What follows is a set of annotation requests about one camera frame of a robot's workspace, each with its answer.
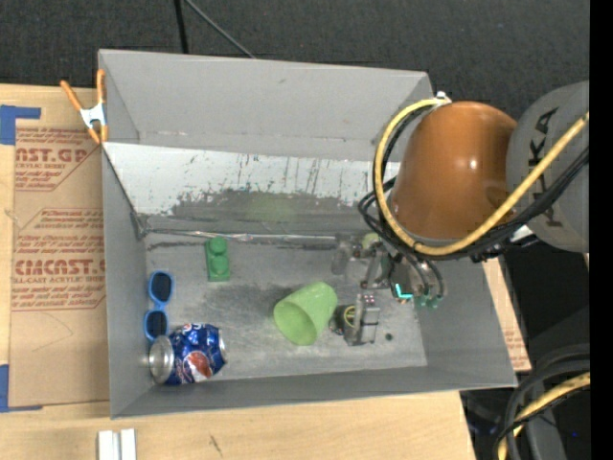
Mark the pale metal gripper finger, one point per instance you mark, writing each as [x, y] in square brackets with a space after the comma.
[348, 259]
[368, 321]

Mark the small dark round object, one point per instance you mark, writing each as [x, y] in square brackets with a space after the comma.
[344, 318]

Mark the pale green small ball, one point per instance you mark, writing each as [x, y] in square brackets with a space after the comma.
[370, 240]

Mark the light green plastic cup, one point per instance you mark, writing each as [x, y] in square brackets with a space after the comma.
[306, 312]

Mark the green toy brick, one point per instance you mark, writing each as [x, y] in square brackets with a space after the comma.
[217, 260]

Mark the grey metal bin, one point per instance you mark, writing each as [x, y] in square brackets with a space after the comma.
[268, 113]

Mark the crushed blue soda can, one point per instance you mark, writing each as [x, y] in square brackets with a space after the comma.
[194, 355]

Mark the blue sunglasses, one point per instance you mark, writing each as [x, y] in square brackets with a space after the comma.
[159, 305]

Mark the brown cardboard board red print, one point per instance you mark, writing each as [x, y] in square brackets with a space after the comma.
[57, 305]

